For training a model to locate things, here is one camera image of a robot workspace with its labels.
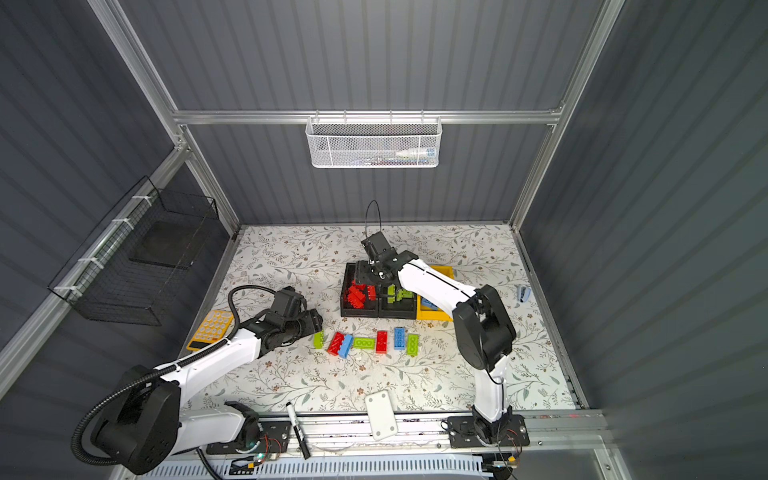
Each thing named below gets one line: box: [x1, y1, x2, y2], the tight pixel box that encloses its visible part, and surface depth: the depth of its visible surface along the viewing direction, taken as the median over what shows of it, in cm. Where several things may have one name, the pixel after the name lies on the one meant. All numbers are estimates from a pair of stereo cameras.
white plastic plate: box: [365, 390, 399, 441], surface depth 77 cm
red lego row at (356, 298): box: [347, 286, 366, 309], surface depth 98 cm
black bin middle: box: [378, 283, 417, 320], surface depth 96 cm
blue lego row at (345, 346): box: [338, 334, 354, 359], surface depth 88 cm
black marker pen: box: [286, 401, 311, 460], surface depth 75 cm
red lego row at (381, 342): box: [376, 331, 388, 354], surface depth 90 cm
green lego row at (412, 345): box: [406, 334, 419, 357], surface depth 91 cm
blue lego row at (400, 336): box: [394, 326, 407, 351], surface depth 92 cm
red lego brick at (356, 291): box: [347, 280, 366, 299], surface depth 100 cm
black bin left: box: [340, 262, 379, 318], surface depth 96 cm
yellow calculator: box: [186, 310, 235, 351], surface depth 93 cm
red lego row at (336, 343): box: [328, 332, 345, 356], surface depth 90 cm
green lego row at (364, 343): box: [354, 337, 375, 350], surface depth 91 cm
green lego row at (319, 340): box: [313, 330, 325, 349], surface depth 90 cm
